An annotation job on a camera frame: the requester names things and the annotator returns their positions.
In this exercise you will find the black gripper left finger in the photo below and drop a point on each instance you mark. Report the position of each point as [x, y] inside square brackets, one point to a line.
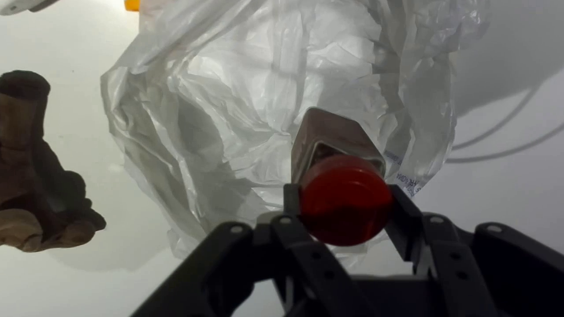
[224, 268]

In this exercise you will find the yellow play-doh tub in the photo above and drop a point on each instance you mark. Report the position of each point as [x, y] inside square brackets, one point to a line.
[132, 4]

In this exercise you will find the white pill bottle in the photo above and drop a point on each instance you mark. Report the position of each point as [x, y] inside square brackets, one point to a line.
[9, 7]

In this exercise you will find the brown plush moose toy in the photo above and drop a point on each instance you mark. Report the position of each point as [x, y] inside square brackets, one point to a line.
[42, 205]

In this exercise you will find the brown spice jar red lid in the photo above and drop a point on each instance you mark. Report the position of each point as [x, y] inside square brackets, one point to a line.
[340, 175]

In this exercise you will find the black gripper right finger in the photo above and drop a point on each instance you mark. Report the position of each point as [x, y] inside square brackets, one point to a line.
[488, 272]

